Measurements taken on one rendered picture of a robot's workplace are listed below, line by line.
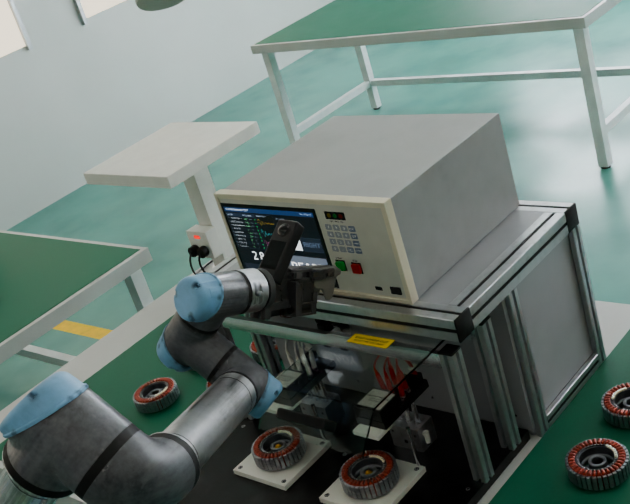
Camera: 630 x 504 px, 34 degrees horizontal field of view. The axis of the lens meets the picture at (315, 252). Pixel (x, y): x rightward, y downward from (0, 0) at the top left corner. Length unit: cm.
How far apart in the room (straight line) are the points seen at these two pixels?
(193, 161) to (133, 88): 478
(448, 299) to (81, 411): 74
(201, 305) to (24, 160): 537
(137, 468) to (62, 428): 11
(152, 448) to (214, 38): 672
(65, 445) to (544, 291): 103
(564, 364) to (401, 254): 49
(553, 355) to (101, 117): 553
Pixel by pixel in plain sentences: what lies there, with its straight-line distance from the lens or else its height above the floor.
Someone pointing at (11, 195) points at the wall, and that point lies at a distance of 690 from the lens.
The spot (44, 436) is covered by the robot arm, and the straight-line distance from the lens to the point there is 137.
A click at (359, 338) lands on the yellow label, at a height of 107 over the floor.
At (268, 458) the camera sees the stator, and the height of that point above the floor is 82.
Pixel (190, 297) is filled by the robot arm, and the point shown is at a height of 132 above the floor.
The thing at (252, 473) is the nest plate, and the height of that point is 78.
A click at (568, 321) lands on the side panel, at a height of 89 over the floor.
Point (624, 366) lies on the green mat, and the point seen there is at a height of 75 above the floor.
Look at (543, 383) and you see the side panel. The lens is 206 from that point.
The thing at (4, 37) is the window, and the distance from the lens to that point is 691.
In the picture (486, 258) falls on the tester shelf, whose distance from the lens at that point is 193.
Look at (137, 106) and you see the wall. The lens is 747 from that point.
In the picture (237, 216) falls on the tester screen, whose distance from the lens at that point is 204.
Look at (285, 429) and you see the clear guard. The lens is 180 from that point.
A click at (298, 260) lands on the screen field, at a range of 197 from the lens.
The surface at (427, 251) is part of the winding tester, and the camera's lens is 186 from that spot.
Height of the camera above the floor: 198
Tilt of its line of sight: 24 degrees down
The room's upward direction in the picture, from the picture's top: 18 degrees counter-clockwise
